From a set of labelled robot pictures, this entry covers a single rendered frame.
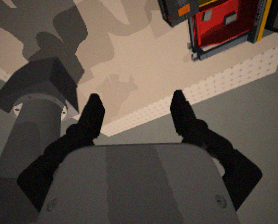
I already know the yellow flat bar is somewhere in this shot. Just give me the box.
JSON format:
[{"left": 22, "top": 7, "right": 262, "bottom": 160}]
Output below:
[{"left": 256, "top": 0, "right": 272, "bottom": 42}]

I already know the red open bin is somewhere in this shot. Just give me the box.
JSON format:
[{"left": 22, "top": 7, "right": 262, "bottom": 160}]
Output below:
[{"left": 192, "top": 0, "right": 259, "bottom": 47}]

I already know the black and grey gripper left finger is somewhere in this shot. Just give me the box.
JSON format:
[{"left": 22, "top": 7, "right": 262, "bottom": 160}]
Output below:
[{"left": 17, "top": 93, "right": 105, "bottom": 213}]

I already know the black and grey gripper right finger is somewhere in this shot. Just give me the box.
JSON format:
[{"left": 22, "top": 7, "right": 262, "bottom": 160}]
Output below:
[{"left": 170, "top": 90, "right": 262, "bottom": 211}]

